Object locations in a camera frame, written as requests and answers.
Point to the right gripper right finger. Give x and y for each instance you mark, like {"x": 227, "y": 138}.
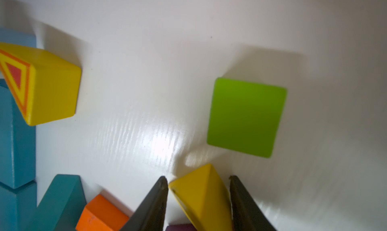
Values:
{"x": 246, "y": 214}

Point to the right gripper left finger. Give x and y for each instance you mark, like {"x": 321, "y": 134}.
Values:
{"x": 150, "y": 215}

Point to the dark purple triangle block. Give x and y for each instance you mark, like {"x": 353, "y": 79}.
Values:
{"x": 181, "y": 227}

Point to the yellow small block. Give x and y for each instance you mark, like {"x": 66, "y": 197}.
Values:
{"x": 204, "y": 199}

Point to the orange rectangular block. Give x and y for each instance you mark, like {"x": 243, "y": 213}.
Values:
{"x": 101, "y": 215}

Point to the teal wedge block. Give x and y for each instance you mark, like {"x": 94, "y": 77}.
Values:
{"x": 61, "y": 206}

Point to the green cube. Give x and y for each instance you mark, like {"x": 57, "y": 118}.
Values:
{"x": 245, "y": 116}

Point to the teal long block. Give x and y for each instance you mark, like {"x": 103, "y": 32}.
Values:
{"x": 18, "y": 206}
{"x": 18, "y": 143}

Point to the light blue cube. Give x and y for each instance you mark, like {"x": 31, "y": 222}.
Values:
{"x": 17, "y": 38}

